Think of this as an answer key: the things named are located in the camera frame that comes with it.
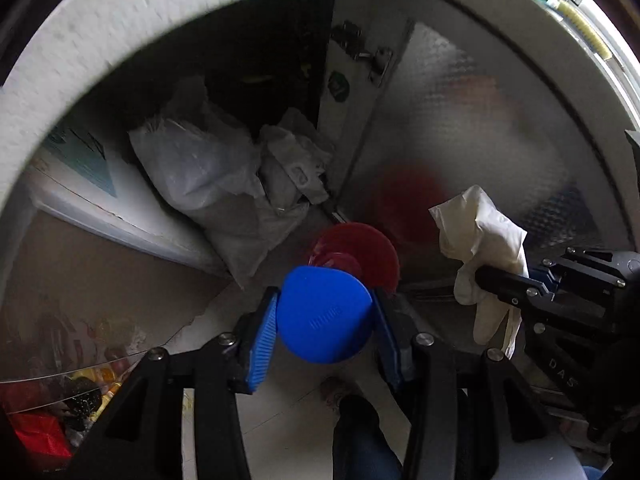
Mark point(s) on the red trash bin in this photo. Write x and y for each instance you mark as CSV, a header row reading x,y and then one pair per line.
x,y
360,250

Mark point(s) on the blue round lid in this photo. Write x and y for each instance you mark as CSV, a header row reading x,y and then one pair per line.
x,y
324,316

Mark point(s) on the white tissue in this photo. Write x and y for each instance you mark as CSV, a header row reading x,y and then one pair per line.
x,y
475,232

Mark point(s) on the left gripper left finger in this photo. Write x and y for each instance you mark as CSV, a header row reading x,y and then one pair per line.
x,y
263,341

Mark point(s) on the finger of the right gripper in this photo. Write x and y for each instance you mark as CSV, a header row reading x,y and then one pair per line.
x,y
513,289
544,276

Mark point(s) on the white plastic sack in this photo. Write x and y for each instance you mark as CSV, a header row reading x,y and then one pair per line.
x,y
247,193

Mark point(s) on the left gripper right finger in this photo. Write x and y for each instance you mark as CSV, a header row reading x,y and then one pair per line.
x,y
384,338

